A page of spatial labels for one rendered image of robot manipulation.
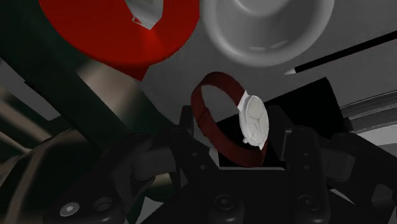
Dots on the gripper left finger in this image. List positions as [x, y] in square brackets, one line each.
[173, 149]

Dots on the grey round plate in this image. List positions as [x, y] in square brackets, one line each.
[223, 40]

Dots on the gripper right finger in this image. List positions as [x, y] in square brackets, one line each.
[307, 155]

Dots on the white angular object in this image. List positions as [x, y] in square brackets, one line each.
[145, 12]

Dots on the black pencil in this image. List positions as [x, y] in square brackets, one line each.
[341, 54]

